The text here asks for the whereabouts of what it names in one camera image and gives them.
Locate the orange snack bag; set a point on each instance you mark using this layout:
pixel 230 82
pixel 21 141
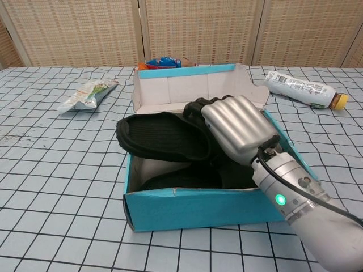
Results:
pixel 141 67

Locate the bamboo folding screen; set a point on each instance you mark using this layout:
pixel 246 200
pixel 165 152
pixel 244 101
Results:
pixel 85 31

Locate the white green snack packet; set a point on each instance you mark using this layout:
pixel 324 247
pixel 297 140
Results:
pixel 85 96

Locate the white bottle yellow cap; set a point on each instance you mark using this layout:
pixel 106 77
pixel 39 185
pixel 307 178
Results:
pixel 295 86

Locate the blue checkered tablecloth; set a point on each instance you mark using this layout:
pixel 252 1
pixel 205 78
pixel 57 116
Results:
pixel 56 170

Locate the blue snack bag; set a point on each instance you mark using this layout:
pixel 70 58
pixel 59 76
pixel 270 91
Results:
pixel 163 62

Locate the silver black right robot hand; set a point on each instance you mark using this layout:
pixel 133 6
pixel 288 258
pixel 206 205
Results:
pixel 238 124

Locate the black slipper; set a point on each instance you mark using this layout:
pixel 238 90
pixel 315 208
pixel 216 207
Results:
pixel 198 178
pixel 164 133

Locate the blue cardboard shoe box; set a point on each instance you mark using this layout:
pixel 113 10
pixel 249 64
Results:
pixel 198 209

